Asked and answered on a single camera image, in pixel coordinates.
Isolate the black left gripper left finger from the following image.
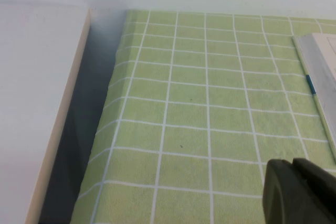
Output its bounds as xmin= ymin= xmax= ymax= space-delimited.
xmin=261 ymin=158 xmax=312 ymax=224

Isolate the green checkered tablecloth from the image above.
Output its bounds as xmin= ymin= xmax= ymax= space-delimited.
xmin=75 ymin=9 xmax=336 ymax=224

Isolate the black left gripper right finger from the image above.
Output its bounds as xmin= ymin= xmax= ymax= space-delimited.
xmin=292 ymin=157 xmax=336 ymax=224

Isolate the white board with beige edge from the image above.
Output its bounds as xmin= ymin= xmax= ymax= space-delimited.
xmin=0 ymin=2 xmax=92 ymax=224

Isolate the technical textbook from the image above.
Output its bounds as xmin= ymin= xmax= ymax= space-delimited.
xmin=291 ymin=33 xmax=336 ymax=164

